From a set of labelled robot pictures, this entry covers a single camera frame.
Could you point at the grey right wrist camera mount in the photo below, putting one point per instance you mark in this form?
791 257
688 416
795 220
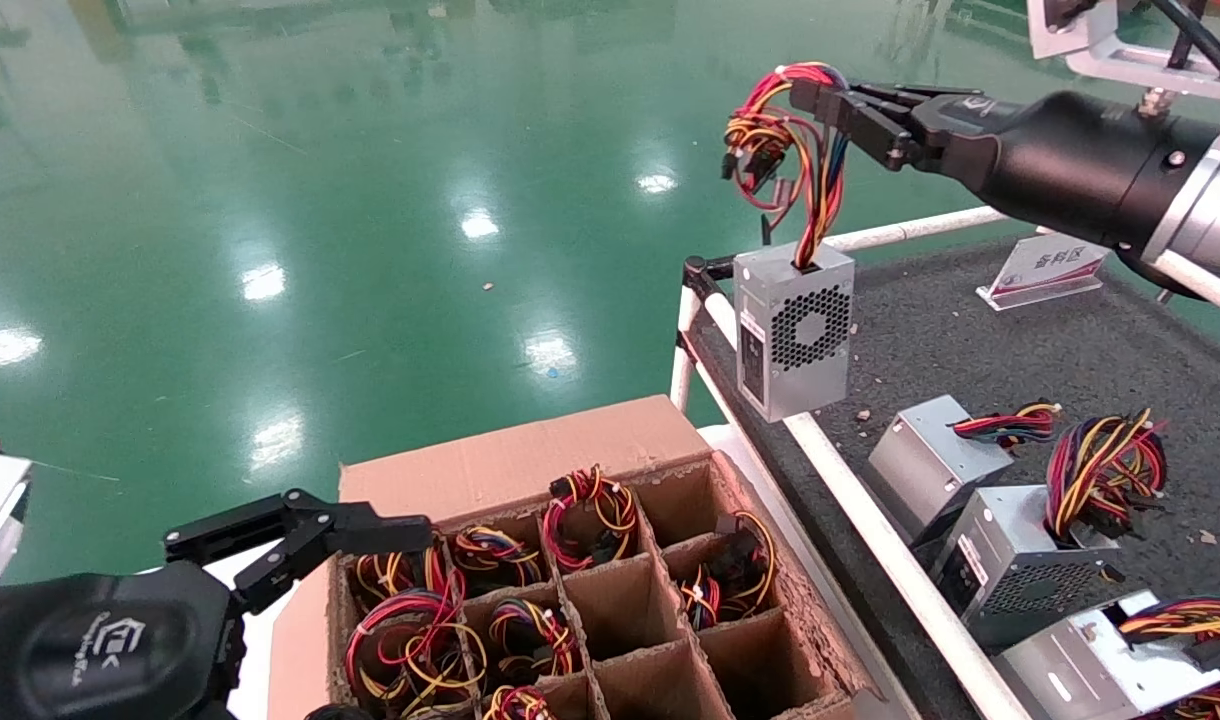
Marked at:
1100 45

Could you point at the brown cardboard divider box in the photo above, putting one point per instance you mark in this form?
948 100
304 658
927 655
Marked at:
530 460

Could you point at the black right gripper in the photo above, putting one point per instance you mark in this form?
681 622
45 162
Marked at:
1070 160

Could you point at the white pipe table frame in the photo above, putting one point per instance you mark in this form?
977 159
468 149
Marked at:
857 495

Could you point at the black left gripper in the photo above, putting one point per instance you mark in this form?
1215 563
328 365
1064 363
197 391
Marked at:
100 640

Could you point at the silver black flight case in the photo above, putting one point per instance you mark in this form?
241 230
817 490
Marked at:
985 20

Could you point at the clear acrylic sign stand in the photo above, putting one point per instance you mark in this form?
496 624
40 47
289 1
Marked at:
1045 268

